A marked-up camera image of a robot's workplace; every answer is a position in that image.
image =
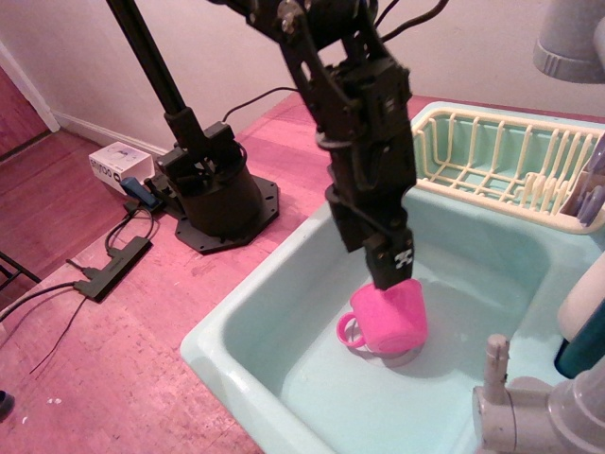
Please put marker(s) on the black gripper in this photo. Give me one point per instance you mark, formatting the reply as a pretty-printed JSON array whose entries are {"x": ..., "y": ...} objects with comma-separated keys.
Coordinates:
[{"x": 362, "y": 122}]

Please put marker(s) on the pink plastic cup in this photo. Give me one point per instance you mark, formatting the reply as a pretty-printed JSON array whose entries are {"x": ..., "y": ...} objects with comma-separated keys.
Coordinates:
[{"x": 391, "y": 321}]

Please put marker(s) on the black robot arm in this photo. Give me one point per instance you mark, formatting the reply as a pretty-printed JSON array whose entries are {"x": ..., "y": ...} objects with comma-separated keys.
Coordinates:
[{"x": 313, "y": 36}]

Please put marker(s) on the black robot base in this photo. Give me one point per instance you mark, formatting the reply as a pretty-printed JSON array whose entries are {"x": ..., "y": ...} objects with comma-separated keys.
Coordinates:
[{"x": 204, "y": 182}]

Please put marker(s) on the mint green toy sink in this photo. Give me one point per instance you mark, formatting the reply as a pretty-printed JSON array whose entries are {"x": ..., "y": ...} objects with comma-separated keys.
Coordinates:
[{"x": 269, "y": 351}]

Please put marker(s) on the cream dish drying rack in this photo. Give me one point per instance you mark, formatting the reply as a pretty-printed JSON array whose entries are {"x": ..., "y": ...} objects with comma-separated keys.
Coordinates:
[{"x": 523, "y": 165}]

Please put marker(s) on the teal bottle with white cap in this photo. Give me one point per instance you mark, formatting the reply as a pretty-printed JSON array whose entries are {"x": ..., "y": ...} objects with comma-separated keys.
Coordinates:
[{"x": 581, "y": 321}]

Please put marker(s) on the lavender toy cutlery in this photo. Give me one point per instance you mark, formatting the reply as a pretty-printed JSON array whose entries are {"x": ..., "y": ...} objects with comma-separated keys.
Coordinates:
[{"x": 586, "y": 202}]

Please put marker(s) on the white toy faucet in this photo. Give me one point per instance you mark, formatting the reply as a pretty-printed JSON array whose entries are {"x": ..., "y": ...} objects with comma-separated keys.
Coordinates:
[{"x": 530, "y": 416}]

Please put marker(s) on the white cardboard box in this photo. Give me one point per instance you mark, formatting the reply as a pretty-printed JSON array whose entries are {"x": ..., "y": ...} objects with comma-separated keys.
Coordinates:
[{"x": 118, "y": 161}]

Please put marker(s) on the black usb hub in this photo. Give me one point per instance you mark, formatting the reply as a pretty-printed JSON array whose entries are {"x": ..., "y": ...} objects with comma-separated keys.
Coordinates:
[{"x": 101, "y": 282}]

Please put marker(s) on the grey lamp shade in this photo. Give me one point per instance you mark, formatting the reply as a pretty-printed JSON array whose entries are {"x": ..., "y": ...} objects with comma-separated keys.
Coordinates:
[{"x": 570, "y": 45}]

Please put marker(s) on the blue handled tool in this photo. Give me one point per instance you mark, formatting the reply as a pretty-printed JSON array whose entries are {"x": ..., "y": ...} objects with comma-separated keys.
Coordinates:
[{"x": 133, "y": 188}]

